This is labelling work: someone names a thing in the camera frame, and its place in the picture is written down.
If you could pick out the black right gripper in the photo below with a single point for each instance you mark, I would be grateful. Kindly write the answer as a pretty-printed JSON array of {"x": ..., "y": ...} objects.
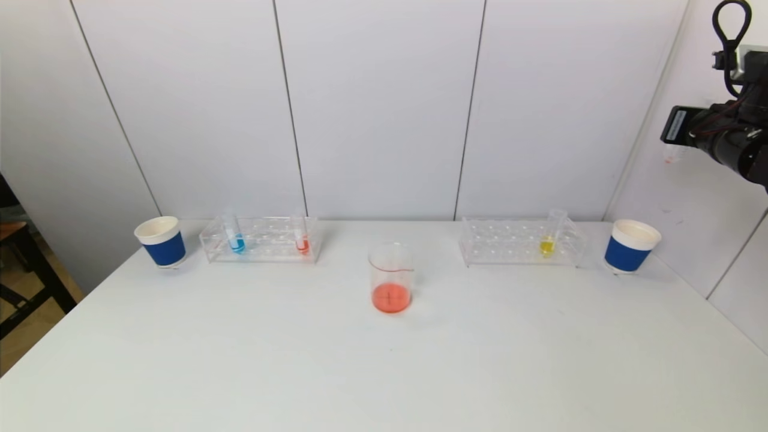
[{"x": 675, "y": 125}]

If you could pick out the graduated clear plastic test tube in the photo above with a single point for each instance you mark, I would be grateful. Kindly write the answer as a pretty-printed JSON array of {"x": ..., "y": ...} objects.
[{"x": 673, "y": 153}]

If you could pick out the test tube with yellow pigment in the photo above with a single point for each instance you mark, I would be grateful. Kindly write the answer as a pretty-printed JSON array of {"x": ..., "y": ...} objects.
[{"x": 546, "y": 246}]

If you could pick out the clear acrylic test tube rack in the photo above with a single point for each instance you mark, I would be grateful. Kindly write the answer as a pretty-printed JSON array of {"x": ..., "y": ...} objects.
[
  {"x": 270, "y": 241},
  {"x": 510, "y": 243}
]

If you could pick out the clear glass beaker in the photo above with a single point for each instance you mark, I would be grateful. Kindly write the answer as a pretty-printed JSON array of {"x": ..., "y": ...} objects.
[{"x": 391, "y": 297}]

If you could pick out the test tube with red pigment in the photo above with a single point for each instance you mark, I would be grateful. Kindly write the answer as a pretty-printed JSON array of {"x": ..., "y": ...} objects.
[{"x": 303, "y": 245}]

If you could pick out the test tube with blue pigment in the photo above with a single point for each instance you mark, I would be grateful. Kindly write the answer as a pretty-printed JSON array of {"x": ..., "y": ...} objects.
[{"x": 237, "y": 244}]

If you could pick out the blue white paper cup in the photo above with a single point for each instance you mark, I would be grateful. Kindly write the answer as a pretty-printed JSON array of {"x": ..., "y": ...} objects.
[
  {"x": 165, "y": 249},
  {"x": 627, "y": 252}
]

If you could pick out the black framed wooden table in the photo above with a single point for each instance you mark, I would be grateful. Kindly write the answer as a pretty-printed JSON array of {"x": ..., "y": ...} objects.
[{"x": 36, "y": 270}]

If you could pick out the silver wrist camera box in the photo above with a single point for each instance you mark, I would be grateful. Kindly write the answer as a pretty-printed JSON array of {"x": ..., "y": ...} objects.
[{"x": 757, "y": 63}]

